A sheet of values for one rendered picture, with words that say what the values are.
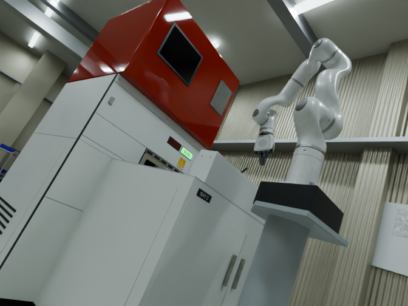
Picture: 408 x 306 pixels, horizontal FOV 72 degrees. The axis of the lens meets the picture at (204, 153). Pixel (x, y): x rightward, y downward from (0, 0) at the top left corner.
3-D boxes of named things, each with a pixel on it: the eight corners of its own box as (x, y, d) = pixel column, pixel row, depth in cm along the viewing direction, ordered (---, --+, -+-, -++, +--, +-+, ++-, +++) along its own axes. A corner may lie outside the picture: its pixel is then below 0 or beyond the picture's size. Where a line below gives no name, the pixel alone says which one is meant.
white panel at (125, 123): (76, 138, 136) (116, 73, 147) (180, 199, 191) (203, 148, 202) (79, 138, 134) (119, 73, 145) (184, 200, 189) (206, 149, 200)
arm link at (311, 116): (331, 159, 112) (343, 112, 121) (300, 135, 106) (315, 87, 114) (307, 163, 123) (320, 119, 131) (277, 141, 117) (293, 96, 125)
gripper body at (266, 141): (255, 132, 155) (252, 150, 150) (272, 130, 149) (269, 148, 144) (260, 139, 160) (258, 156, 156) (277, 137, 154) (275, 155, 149)
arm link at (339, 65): (298, 128, 123) (322, 147, 128) (321, 119, 113) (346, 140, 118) (317, 51, 144) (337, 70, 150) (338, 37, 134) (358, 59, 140)
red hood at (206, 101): (66, 82, 193) (108, 19, 211) (148, 141, 248) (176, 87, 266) (124, 71, 142) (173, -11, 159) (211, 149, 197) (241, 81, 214)
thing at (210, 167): (187, 178, 115) (200, 149, 119) (248, 220, 153) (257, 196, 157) (204, 182, 109) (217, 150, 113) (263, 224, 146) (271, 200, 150)
